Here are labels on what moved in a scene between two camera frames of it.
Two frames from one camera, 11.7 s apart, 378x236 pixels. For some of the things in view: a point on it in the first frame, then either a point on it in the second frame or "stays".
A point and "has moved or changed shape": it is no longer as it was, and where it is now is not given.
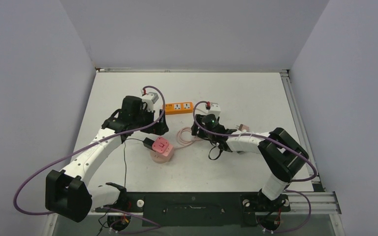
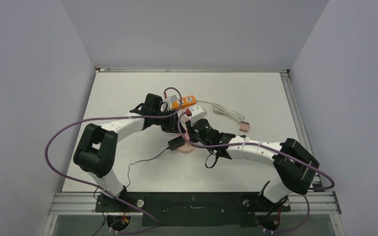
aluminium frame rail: (302, 125) stays
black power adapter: (148, 143) to (176, 142)
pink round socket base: (162, 152) to (186, 148)
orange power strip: (178, 108) has moved or changed shape
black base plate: (194, 209) stays
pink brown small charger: (242, 127) has moved or changed shape
